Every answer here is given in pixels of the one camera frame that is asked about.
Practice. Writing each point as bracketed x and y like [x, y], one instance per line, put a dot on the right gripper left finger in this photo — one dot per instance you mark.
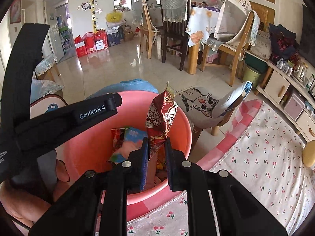
[93, 194]

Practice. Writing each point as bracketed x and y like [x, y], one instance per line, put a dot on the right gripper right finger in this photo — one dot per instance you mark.
[217, 203]

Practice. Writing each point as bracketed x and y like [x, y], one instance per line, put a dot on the blue cartoon snack wrapper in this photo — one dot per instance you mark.
[125, 140]

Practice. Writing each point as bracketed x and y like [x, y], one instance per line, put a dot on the small red snack wrapper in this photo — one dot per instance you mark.
[159, 120]

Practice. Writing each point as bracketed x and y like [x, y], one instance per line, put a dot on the pink plastic trash bucket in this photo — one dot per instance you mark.
[93, 148]

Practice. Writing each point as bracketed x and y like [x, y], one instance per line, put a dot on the person's left hand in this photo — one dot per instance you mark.
[28, 208]

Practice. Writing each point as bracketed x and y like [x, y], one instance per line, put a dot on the cherry print tablecloth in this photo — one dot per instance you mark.
[265, 155]

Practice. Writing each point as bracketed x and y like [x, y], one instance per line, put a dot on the yellow pear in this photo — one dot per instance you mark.
[308, 154]

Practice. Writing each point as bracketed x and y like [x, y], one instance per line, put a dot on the cat print stool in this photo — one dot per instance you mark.
[205, 110]

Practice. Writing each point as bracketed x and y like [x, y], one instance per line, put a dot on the red gift bags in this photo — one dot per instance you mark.
[91, 42]

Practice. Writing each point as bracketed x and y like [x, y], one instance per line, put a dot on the pink storage box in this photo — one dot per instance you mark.
[294, 106]

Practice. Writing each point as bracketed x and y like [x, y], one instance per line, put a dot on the white TV cabinet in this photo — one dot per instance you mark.
[277, 87]

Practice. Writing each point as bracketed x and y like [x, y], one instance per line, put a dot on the green waste bin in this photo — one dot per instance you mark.
[251, 75]

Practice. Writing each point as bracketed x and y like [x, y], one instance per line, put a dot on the yellow plastic bag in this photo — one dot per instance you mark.
[114, 17]

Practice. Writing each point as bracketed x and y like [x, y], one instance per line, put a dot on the light wooden chair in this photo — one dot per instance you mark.
[235, 47]
[149, 34]

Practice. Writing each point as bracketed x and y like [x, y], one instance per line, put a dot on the dark red flower bouquet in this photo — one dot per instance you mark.
[283, 43]

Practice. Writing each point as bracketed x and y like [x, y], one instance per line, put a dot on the black television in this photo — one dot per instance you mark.
[306, 46]

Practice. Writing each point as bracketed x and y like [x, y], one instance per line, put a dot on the dark wooden chair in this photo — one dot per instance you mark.
[175, 16]

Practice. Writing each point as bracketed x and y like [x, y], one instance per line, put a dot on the dining table with cloth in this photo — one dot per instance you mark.
[201, 25]

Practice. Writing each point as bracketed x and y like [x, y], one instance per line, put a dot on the giraffe height wall sticker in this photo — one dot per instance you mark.
[98, 10]

